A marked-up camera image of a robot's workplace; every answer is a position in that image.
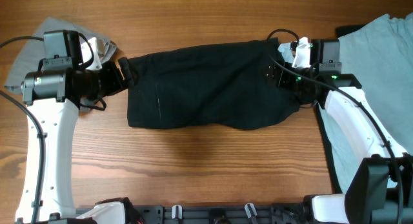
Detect black shorts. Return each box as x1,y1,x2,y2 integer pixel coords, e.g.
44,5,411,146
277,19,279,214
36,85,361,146
127,38,299,130

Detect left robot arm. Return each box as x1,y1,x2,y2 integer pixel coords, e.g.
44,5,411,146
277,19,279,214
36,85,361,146
15,30,138,223

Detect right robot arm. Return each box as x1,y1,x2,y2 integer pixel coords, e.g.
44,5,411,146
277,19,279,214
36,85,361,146
269,39,412,223

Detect black garment under pile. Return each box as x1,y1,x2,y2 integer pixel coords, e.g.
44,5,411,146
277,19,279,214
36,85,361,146
315,24,365,194

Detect folded grey trousers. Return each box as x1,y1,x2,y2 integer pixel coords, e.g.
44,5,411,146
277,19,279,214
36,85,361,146
5,17,116,110

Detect light blue t-shirt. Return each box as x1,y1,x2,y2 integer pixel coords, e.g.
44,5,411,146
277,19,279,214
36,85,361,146
321,14,412,193

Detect right black camera cable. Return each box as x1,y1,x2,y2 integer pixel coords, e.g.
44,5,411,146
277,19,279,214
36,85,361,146
266,28,404,224

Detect black camera cable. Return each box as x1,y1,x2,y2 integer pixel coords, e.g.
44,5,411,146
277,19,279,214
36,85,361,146
266,28,404,224
0,32,107,224

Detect left black camera cable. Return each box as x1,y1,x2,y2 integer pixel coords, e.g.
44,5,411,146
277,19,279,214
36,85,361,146
0,32,107,224

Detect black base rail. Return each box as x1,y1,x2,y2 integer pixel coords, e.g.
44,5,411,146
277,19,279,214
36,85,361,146
135,203,314,224

